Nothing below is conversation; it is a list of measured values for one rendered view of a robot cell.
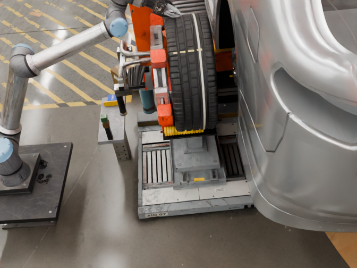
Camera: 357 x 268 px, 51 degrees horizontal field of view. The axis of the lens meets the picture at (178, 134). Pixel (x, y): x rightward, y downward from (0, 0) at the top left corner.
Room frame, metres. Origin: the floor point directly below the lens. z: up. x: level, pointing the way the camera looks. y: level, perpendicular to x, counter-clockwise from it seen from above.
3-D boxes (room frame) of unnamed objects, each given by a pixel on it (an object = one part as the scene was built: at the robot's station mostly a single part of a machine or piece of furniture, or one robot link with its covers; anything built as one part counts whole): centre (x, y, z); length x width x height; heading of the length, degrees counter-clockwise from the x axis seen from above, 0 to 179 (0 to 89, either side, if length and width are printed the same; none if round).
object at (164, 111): (1.41, 0.06, 0.85); 0.09 x 0.08 x 0.07; 0
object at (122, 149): (1.87, 0.44, 0.21); 0.10 x 0.10 x 0.42; 0
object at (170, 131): (1.60, -0.04, 0.51); 0.29 x 0.06 x 0.06; 90
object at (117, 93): (1.55, 0.27, 0.93); 0.09 x 0.05 x 0.05; 90
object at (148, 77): (1.72, 0.13, 0.85); 0.21 x 0.14 x 0.14; 90
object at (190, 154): (1.72, -0.11, 0.32); 0.40 x 0.30 x 0.28; 0
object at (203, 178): (1.69, -0.11, 0.13); 0.50 x 0.36 x 0.10; 0
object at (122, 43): (1.82, 0.19, 1.03); 0.19 x 0.18 x 0.11; 90
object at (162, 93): (1.72, 0.06, 0.85); 0.54 x 0.07 x 0.54; 0
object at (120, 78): (1.62, 0.19, 1.03); 0.19 x 0.18 x 0.11; 90
